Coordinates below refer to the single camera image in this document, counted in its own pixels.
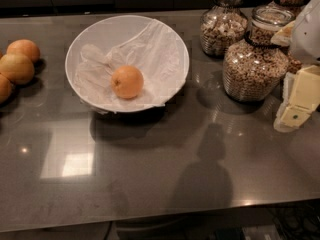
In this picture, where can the white paper napkin in bowl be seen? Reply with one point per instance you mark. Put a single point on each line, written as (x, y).
(156, 57)

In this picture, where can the back right glass cereal jar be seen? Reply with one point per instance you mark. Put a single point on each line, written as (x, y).
(294, 6)

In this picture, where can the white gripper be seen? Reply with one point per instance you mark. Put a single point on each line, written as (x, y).
(307, 37)

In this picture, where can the white bowl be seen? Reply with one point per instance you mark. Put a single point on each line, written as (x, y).
(100, 34)

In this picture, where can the large glass jar cereal rings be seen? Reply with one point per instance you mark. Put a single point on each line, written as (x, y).
(253, 69)

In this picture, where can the orange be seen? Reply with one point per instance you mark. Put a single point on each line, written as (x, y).
(26, 47)
(5, 89)
(127, 82)
(17, 68)

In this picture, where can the glass jar with puffed cereal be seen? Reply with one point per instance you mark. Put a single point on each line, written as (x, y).
(221, 26)

